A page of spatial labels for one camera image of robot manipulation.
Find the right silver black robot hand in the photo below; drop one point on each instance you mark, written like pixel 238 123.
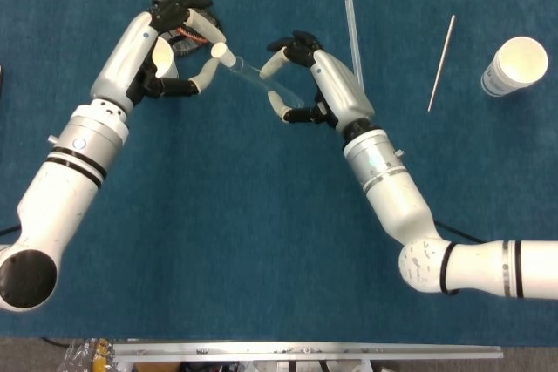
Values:
pixel 344 89

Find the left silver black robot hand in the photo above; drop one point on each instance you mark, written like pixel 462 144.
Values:
pixel 124 58

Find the clear glass test tube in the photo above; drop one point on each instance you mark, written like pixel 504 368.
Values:
pixel 253 73

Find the white rubber stopper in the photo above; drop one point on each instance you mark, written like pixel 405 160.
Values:
pixel 222 53

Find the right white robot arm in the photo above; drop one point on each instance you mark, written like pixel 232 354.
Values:
pixel 392 198

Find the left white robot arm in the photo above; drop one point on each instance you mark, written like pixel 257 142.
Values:
pixel 65 189

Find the clear glass rod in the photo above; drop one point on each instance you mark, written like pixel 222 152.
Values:
pixel 352 32

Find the single white paper cup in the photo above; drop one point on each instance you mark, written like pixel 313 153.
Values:
pixel 165 58

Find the teal table cloth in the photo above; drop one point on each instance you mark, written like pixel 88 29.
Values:
pixel 244 224

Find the right white paper cup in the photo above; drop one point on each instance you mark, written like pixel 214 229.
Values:
pixel 521 60

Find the clear plastic bag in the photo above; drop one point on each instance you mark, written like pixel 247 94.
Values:
pixel 87 354

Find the aluminium frame rail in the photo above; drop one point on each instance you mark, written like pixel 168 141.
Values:
pixel 305 350

